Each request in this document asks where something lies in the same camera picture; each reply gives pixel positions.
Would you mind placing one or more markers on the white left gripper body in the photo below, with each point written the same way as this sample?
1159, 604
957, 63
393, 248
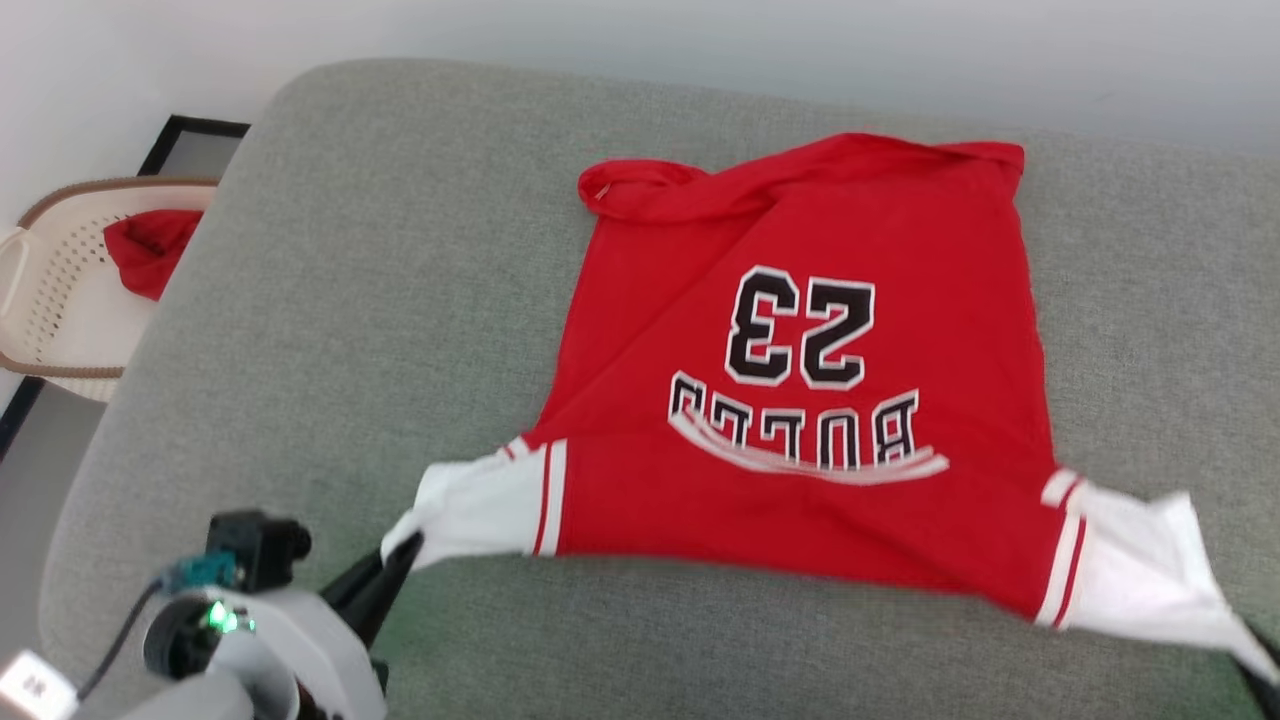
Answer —
300, 640

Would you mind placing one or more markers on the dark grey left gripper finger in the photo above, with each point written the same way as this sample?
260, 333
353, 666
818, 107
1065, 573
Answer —
372, 590

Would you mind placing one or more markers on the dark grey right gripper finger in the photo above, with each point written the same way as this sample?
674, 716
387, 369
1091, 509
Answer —
1268, 690

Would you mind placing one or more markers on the red white basketball jersey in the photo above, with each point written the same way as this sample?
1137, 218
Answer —
800, 550

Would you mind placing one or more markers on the grey fabric sofa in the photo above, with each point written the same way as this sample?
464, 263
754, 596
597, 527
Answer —
350, 350

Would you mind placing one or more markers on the white numbered label tag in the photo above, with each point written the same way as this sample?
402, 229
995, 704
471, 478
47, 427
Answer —
35, 688

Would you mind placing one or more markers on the red cloth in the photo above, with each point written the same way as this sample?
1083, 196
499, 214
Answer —
145, 250

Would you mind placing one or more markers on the cream perforated laundry basket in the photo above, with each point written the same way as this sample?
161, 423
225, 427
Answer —
60, 290

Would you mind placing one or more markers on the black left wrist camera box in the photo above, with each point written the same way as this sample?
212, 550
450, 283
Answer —
255, 545

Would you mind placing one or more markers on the teal left camera connector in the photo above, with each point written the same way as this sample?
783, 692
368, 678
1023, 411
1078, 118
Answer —
200, 572

